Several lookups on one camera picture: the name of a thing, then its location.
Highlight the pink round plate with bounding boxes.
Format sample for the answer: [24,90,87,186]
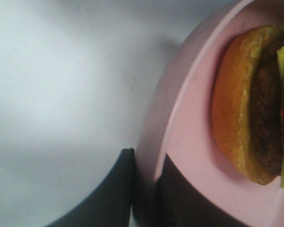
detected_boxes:
[133,0,284,227]

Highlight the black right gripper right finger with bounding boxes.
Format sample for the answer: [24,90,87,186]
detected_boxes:
[155,155,246,227]

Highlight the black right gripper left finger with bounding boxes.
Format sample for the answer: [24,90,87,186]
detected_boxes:
[49,148,134,227]

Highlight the toy hamburger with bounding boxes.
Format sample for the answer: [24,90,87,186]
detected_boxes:
[211,25,284,188]

